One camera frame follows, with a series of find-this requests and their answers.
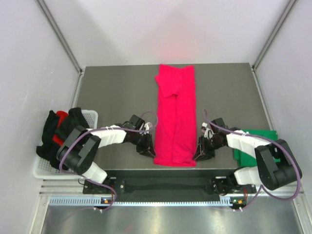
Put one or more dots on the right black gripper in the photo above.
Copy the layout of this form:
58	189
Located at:
202	152

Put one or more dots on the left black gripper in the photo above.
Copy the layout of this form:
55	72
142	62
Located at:
148	142

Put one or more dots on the pink t shirt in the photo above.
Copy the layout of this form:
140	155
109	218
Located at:
176	135

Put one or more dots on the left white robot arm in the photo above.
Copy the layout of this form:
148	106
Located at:
79	149

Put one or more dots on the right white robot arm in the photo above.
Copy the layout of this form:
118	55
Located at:
275	163

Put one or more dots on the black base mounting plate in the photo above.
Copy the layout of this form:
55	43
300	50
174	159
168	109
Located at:
211	181

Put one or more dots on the black t shirt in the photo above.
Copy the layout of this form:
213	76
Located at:
49	148

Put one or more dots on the white plastic basket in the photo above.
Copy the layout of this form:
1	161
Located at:
42	168

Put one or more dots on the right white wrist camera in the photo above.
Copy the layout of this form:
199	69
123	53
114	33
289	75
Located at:
208	133

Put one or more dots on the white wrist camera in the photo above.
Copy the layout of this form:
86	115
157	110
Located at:
208	133
147	127

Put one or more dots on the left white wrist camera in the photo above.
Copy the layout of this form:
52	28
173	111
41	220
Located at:
147	127

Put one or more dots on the grey slotted cable duct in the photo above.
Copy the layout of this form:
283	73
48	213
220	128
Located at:
104	201

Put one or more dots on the left aluminium frame post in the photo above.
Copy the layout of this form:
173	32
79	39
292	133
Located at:
59	35

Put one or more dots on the aluminium frame post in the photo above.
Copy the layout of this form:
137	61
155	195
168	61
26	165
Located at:
59	35
274	33

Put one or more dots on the aluminium front rail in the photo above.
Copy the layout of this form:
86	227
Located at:
81	187

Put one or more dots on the right aluminium frame post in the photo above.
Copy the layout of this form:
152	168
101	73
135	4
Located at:
274	33

